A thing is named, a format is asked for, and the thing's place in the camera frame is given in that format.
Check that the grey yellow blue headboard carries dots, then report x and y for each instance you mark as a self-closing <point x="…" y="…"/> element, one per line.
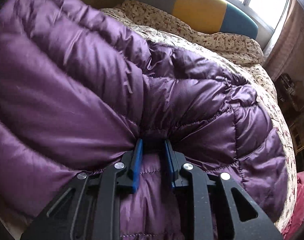
<point x="208" y="16"/>

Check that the wooden chair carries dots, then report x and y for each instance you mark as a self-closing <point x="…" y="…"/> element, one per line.
<point x="297" y="133"/>

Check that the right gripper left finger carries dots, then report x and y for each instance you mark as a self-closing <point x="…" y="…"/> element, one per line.
<point x="88" y="206"/>

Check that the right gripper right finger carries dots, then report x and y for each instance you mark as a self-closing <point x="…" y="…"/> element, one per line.
<point x="214" y="207"/>

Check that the pink ruffled cloth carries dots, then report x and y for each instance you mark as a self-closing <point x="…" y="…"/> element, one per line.
<point x="297" y="218"/>

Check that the cluttered wooden side table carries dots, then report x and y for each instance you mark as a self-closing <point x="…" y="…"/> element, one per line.
<point x="290" y="97"/>

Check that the purple quilted down jacket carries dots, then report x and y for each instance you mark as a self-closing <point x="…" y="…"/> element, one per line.
<point x="104" y="99"/>

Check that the right pink curtain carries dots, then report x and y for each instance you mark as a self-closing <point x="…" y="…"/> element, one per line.
<point x="284" y="52"/>

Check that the floral quilt bedspread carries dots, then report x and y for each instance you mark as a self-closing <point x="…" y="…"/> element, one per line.
<point x="267" y="92"/>

